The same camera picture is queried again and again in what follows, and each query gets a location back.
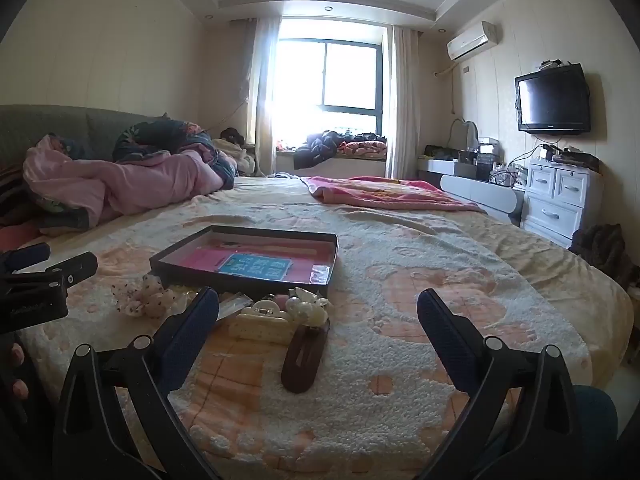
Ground person's left hand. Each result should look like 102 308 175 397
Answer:
0 341 32 402

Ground clear plastic bag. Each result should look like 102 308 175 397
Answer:
215 291 254 322

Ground white pearl bow hair clip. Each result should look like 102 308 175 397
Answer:
287 286 335 328

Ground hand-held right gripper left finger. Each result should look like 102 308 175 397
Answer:
52 287 221 480

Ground cream hair claw clip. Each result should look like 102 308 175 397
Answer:
228 299 295 345

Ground polka-dot fabric scrunchie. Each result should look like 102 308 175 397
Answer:
112 274 177 319

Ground white window seat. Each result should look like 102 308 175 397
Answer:
275 152 388 179

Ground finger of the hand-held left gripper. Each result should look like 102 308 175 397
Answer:
27 251 99 293
0 242 52 275

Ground dark floral duvet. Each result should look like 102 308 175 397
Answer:
112 114 236 191

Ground sheer white curtain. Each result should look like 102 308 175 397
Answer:
231 16 281 177
384 25 426 179

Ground blue booklet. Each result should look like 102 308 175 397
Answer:
217 252 294 279

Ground green padded headboard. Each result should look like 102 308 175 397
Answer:
0 104 166 176

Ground white air conditioner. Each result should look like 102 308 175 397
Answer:
446 21 501 61

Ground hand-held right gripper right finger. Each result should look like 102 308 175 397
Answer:
416 288 586 480

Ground dark shallow cardboard box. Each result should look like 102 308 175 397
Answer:
149 225 339 299

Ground brown snap hair clip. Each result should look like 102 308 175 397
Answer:
281 321 332 394

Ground black set-top box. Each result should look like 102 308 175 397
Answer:
551 151 601 172

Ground window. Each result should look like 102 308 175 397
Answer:
274 37 385 148

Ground black organizer box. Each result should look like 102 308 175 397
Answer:
457 148 497 182

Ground dark fuzzy cloth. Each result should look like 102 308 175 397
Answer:
569 224 628 288

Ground black wall television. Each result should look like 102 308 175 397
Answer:
514 62 592 136

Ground dark jacket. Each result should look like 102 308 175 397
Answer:
293 130 358 171

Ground pink duvet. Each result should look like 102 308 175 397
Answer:
22 134 236 236

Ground white drawer cabinet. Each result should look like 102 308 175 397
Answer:
520 157 603 250

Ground pink floral cushion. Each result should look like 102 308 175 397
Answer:
337 140 388 161

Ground beige bedding pile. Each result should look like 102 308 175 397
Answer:
210 127 257 177

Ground pink blanket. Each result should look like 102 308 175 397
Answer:
300 175 488 214

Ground round mirror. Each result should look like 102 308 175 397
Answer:
448 119 479 161

